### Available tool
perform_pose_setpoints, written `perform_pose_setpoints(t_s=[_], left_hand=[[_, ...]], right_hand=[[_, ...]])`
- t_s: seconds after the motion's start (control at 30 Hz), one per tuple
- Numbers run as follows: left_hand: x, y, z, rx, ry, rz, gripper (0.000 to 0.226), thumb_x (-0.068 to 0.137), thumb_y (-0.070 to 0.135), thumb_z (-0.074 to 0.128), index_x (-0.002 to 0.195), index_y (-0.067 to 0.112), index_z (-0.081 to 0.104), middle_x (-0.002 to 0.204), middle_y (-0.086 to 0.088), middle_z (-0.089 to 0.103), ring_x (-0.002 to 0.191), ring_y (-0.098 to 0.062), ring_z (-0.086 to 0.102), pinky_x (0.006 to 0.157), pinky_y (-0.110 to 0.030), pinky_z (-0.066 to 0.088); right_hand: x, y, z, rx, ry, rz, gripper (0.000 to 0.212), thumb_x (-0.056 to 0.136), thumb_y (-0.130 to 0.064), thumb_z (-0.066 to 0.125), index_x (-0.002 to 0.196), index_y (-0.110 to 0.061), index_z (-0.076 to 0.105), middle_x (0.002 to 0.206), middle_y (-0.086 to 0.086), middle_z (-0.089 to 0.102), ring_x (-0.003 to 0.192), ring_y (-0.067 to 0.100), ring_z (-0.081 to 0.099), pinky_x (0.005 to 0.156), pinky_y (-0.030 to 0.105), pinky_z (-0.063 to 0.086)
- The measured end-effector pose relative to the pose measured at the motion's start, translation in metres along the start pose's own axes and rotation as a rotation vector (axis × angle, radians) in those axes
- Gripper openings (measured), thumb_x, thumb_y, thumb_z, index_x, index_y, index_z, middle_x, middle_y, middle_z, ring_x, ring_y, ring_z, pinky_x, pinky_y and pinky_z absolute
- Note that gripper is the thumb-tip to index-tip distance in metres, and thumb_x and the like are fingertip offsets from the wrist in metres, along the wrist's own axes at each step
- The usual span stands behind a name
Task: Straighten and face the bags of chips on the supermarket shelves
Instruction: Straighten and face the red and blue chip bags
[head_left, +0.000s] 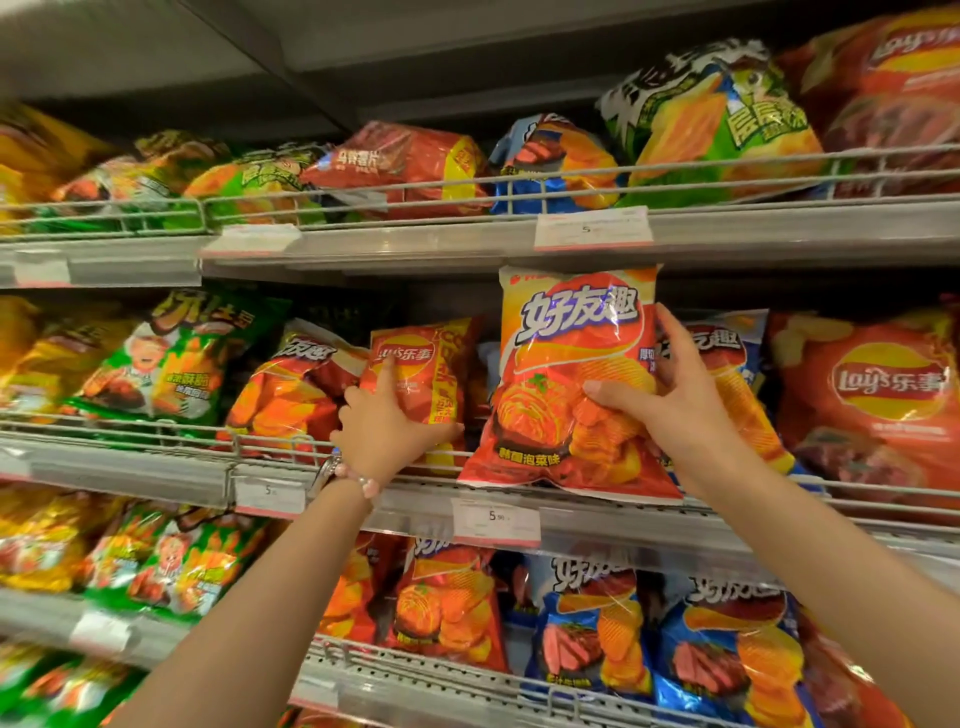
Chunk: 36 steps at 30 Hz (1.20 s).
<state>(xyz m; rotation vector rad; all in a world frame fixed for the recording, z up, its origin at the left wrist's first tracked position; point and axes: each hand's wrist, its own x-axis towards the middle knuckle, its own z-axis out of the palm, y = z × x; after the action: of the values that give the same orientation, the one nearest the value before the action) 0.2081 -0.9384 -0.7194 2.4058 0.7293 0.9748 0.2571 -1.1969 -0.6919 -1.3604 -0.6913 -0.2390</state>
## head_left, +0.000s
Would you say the person's right hand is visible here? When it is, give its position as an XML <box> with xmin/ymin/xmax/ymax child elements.
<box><xmin>581</xmin><ymin>302</ymin><xmax>768</xmax><ymax>502</ymax></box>

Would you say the pink bead bracelet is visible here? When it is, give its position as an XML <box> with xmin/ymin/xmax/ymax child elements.
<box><xmin>333</xmin><ymin>463</ymin><xmax>384</xmax><ymax>502</ymax></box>

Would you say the person's left hand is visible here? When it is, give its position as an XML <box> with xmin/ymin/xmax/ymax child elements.
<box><xmin>328</xmin><ymin>356</ymin><xmax>466</xmax><ymax>490</ymax></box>

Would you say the person's left forearm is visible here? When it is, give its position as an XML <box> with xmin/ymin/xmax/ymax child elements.
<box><xmin>112</xmin><ymin>479</ymin><xmax>376</xmax><ymax>728</ymax></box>

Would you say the person's right forearm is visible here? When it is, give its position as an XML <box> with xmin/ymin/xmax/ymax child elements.
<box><xmin>701</xmin><ymin>449</ymin><xmax>960</xmax><ymax>728</ymax></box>

